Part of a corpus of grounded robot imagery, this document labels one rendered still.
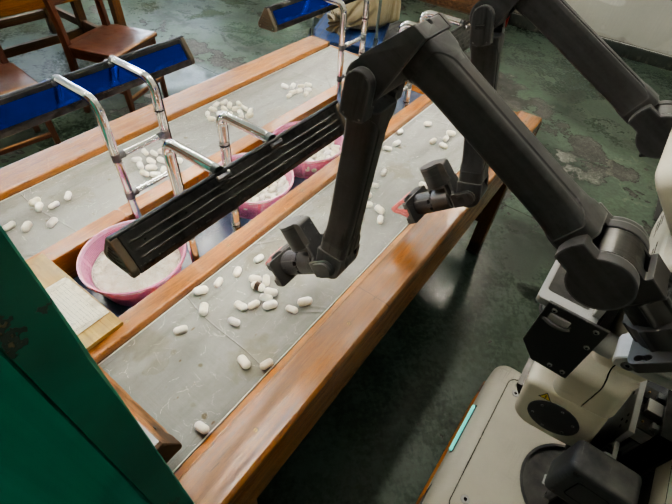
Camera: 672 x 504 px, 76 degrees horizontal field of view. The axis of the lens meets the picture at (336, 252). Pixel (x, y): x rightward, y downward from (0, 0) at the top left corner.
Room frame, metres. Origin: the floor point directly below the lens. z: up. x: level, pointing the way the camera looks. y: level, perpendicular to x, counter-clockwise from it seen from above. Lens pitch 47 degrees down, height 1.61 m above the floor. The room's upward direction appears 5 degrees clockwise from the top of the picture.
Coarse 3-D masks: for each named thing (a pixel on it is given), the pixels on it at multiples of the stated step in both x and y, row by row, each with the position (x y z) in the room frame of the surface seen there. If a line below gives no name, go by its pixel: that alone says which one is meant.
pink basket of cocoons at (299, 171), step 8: (280, 128) 1.40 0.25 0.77; (336, 144) 1.38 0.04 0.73; (320, 160) 1.21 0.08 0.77; (328, 160) 1.23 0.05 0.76; (296, 168) 1.22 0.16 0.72; (304, 168) 1.21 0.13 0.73; (312, 168) 1.22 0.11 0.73; (320, 168) 1.23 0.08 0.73; (296, 176) 1.23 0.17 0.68; (304, 176) 1.23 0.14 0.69
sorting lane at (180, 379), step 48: (384, 144) 1.40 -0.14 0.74; (432, 144) 1.43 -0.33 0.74; (384, 192) 1.11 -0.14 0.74; (384, 240) 0.89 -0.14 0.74; (240, 288) 0.67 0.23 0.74; (288, 288) 0.68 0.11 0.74; (336, 288) 0.69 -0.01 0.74; (144, 336) 0.50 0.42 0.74; (192, 336) 0.51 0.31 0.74; (240, 336) 0.53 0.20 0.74; (288, 336) 0.54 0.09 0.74; (144, 384) 0.39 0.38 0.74; (192, 384) 0.40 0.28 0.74; (240, 384) 0.41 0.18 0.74; (192, 432) 0.30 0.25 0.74
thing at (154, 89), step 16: (112, 64) 1.07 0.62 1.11; (128, 64) 1.04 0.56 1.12; (64, 80) 0.93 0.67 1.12; (144, 80) 1.00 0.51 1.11; (80, 96) 0.88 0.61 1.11; (160, 96) 1.00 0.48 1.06; (96, 112) 0.86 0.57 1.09; (160, 112) 0.99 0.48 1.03; (160, 128) 0.99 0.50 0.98; (112, 144) 0.86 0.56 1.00; (144, 144) 0.94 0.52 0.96; (112, 160) 0.86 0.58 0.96; (176, 160) 1.01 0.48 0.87; (160, 176) 0.95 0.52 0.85; (128, 192) 0.86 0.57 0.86
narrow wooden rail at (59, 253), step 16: (320, 96) 1.67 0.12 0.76; (288, 112) 1.52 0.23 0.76; (304, 112) 1.53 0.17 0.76; (272, 128) 1.39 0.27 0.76; (240, 144) 1.27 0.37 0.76; (256, 144) 1.30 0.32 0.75; (192, 176) 1.07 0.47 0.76; (160, 192) 0.98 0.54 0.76; (128, 208) 0.90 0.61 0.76; (144, 208) 0.91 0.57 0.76; (96, 224) 0.82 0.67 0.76; (112, 224) 0.83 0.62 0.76; (64, 240) 0.75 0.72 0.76; (80, 240) 0.76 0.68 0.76; (32, 256) 0.69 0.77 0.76; (48, 256) 0.69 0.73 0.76; (64, 256) 0.70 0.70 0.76
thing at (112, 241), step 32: (288, 128) 0.83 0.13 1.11; (320, 128) 0.89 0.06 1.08; (256, 160) 0.72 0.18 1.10; (288, 160) 0.77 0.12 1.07; (192, 192) 0.59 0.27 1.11; (224, 192) 0.63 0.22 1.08; (256, 192) 0.68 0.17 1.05; (128, 224) 0.49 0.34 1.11; (160, 224) 0.52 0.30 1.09; (192, 224) 0.55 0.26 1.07; (128, 256) 0.45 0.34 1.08; (160, 256) 0.48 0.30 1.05
